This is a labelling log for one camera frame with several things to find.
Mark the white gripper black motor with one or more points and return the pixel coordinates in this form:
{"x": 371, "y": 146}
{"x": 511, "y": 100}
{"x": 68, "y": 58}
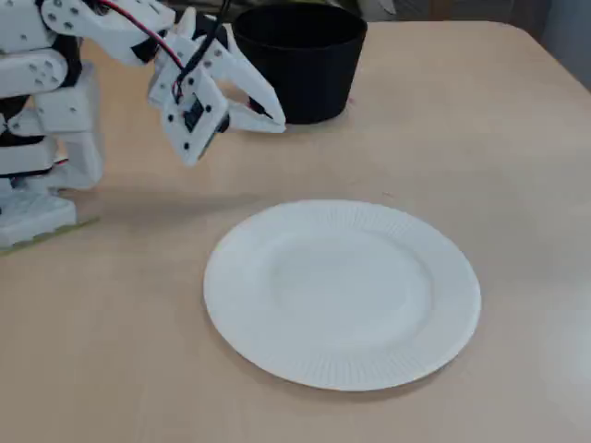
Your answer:
{"x": 233, "y": 70}

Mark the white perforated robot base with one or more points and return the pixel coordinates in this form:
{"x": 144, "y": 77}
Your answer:
{"x": 32, "y": 217}

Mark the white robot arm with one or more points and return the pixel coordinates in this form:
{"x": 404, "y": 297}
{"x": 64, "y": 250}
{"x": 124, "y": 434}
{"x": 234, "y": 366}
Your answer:
{"x": 69, "y": 106}

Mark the black pot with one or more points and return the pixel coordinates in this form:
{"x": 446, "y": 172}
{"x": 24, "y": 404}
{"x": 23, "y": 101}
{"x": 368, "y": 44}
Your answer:
{"x": 318, "y": 69}

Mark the white paper plate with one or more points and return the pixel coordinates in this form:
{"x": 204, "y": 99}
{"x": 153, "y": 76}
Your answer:
{"x": 346, "y": 300}

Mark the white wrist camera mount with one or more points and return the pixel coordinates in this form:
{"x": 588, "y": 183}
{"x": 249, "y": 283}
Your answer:
{"x": 177, "y": 124}

